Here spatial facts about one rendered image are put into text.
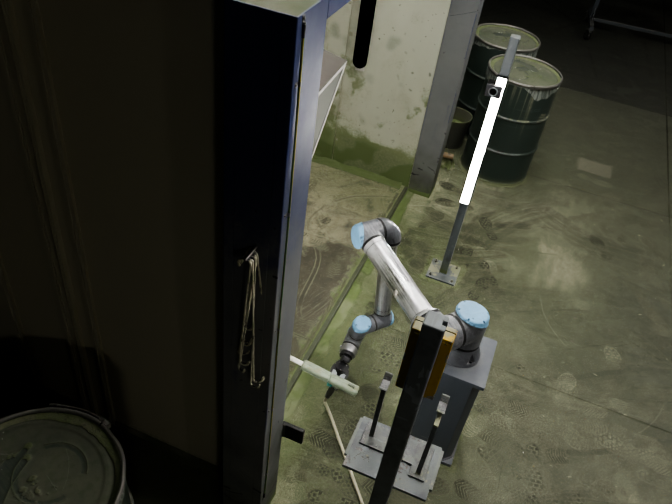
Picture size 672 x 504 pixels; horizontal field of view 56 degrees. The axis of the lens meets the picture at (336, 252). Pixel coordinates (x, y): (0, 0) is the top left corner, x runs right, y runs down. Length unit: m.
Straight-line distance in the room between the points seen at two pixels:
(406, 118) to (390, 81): 0.29
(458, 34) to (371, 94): 0.77
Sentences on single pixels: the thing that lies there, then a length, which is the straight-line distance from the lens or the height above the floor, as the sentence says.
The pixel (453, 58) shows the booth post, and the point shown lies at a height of 1.12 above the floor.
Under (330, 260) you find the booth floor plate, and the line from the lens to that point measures 4.18.
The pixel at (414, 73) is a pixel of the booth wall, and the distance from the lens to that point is 4.59.
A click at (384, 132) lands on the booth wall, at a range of 4.84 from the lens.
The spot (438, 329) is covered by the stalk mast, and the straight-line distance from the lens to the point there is 1.63.
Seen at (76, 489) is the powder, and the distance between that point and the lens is 2.26.
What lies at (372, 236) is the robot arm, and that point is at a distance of 2.93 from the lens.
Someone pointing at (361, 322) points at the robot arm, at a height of 0.42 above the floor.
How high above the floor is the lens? 2.79
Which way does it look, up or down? 40 degrees down
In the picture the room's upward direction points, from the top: 9 degrees clockwise
